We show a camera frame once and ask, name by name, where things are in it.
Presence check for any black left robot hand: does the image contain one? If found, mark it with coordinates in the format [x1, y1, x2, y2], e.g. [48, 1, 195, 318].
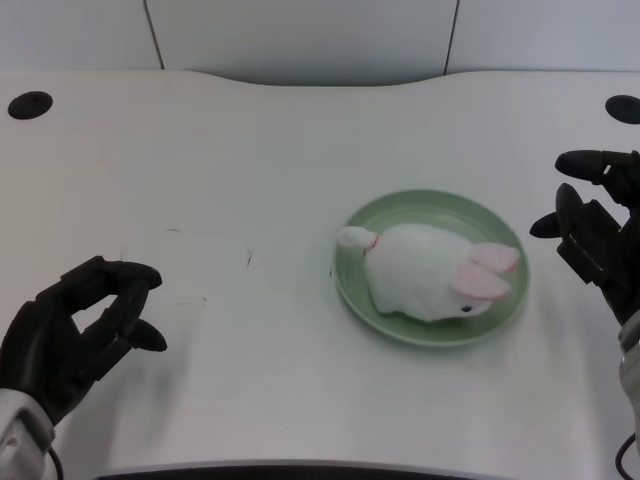
[0, 255, 169, 428]

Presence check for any black round cable grommet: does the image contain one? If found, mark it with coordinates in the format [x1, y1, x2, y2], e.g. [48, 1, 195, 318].
[7, 90, 54, 121]
[604, 94, 640, 126]

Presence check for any green round plate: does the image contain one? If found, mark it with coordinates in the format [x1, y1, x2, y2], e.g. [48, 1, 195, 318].
[332, 188, 531, 350]

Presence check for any white plush rabbit doll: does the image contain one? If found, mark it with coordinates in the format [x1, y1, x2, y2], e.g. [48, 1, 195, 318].
[336, 223, 521, 322]

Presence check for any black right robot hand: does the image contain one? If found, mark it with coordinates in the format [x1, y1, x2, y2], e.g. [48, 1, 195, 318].
[529, 148, 640, 329]

